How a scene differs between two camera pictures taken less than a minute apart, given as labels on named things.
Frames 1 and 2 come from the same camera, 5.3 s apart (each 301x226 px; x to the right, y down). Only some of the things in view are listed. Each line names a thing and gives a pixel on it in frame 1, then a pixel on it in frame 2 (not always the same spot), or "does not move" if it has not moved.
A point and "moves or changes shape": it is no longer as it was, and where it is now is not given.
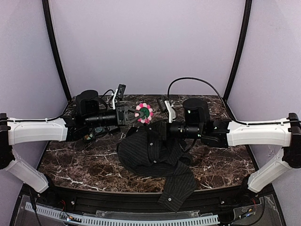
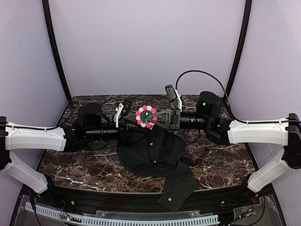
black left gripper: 120,115 to 123,131
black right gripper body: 162,128 to 173,120
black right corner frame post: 248,4 does not move
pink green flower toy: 148,113 moves or changes shape
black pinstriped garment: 146,150 does not move
